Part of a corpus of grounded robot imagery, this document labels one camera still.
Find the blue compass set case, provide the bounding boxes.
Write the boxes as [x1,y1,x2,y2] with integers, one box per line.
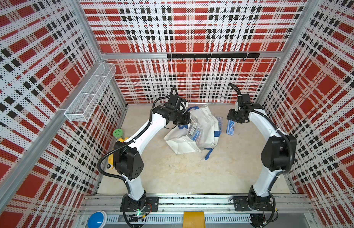
[216,116,223,132]
[187,123,201,142]
[226,120,235,136]

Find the white canvas bag blue handles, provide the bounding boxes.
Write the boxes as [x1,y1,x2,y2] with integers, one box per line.
[164,105,221,160]

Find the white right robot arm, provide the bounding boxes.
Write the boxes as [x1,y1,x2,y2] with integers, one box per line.
[227,108,297,201]

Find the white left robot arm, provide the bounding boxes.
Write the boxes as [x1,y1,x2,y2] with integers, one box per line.
[97,105,191,201]

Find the green round toy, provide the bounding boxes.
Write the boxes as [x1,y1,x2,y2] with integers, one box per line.
[112,128,124,139]

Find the yellow toy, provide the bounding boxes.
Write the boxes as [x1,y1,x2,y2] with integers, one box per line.
[107,137,128,170]

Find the blue round button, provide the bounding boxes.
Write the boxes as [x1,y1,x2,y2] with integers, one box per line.
[87,211,107,228]

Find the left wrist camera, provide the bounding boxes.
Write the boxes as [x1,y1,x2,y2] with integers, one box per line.
[165,95,186,110]

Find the black hook rail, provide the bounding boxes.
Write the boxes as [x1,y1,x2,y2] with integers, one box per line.
[167,53,260,60]

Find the white wire mesh basket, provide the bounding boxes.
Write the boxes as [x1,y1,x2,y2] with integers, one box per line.
[64,63,116,122]

